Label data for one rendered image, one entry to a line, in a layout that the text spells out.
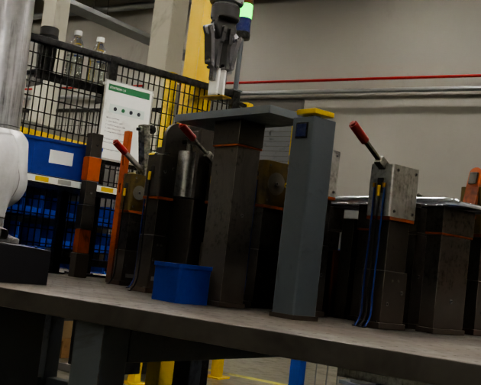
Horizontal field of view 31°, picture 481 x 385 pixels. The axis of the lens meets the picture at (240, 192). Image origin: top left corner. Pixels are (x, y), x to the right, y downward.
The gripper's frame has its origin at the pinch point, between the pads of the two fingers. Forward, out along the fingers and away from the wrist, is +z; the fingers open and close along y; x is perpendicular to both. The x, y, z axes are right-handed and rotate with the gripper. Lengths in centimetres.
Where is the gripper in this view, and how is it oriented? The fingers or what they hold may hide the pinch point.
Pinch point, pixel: (217, 82)
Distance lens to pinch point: 223.1
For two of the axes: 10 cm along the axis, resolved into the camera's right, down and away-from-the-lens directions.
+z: -1.1, 9.9, -0.9
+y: 6.4, 1.4, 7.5
